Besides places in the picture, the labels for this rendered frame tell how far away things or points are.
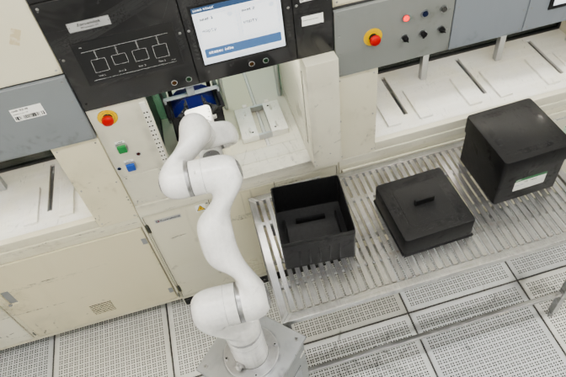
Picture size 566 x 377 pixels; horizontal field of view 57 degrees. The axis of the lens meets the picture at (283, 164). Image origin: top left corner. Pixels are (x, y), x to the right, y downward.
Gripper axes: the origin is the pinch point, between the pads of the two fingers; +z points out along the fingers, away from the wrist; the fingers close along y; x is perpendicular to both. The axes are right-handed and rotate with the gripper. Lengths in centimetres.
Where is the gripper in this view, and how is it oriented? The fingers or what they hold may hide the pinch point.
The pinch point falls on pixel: (194, 102)
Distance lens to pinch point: 207.5
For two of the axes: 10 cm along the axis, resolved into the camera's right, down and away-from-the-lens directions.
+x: -1.1, -6.7, -7.4
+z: -3.0, -6.8, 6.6
